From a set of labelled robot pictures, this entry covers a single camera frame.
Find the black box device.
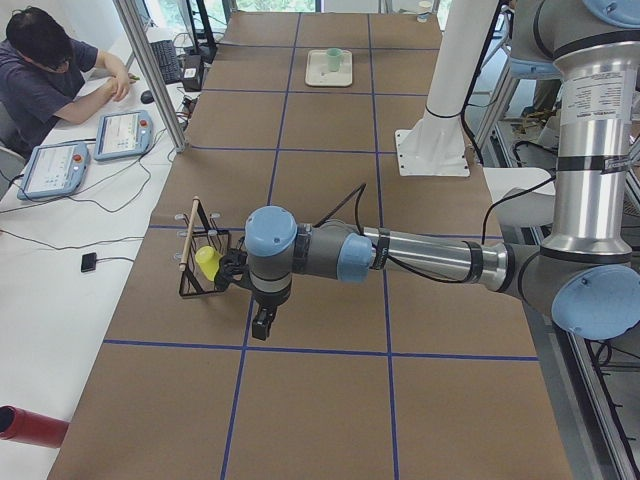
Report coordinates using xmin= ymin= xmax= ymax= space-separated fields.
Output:
xmin=181 ymin=55 xmax=204 ymax=92

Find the yellow plastic cup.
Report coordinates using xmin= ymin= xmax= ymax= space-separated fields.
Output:
xmin=195 ymin=245 xmax=222 ymax=281

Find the near blue teach pendant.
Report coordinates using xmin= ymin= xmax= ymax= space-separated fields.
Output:
xmin=17 ymin=142 xmax=90 ymax=201

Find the red cylinder bottle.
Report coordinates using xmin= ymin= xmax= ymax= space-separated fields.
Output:
xmin=1 ymin=405 xmax=69 ymax=448

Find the white plastic chair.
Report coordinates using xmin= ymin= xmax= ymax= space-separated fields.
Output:
xmin=483 ymin=167 xmax=555 ymax=227

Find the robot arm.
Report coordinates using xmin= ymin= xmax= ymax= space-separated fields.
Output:
xmin=212 ymin=1 xmax=639 ymax=340

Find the far blue teach pendant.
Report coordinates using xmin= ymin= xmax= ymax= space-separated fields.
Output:
xmin=93 ymin=110 xmax=153 ymax=161

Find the black computer mouse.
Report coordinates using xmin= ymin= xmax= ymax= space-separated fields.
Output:
xmin=140 ymin=90 xmax=154 ymax=104

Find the aluminium frame post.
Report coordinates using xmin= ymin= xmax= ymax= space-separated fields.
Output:
xmin=113 ymin=0 xmax=187 ymax=153

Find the paper cup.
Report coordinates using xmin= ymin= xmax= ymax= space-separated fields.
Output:
xmin=417 ymin=0 xmax=434 ymax=23

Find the black wire cup rack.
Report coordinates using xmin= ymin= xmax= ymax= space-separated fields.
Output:
xmin=177 ymin=196 xmax=231 ymax=299

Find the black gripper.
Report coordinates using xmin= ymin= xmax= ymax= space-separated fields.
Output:
xmin=214 ymin=248 xmax=280 ymax=325

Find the seated person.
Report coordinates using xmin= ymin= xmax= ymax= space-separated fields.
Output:
xmin=1 ymin=7 xmax=135 ymax=157

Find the cream rabbit tray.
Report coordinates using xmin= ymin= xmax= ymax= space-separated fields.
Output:
xmin=305 ymin=48 xmax=353 ymax=87

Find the small black puck device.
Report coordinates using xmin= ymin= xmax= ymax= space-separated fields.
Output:
xmin=80 ymin=252 xmax=98 ymax=273

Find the black keyboard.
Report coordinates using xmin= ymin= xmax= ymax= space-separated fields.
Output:
xmin=150 ymin=40 xmax=182 ymax=84

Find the blue teach pendant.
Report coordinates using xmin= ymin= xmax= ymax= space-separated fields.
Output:
xmin=17 ymin=142 xmax=90 ymax=201
xmin=93 ymin=110 xmax=153 ymax=161

